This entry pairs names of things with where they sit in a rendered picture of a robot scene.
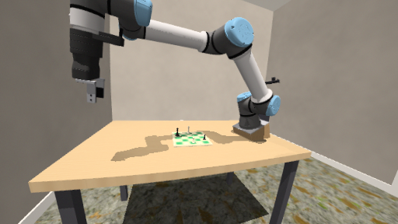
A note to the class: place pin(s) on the green and cream chessboard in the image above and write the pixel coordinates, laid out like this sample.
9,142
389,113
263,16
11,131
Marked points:
185,139

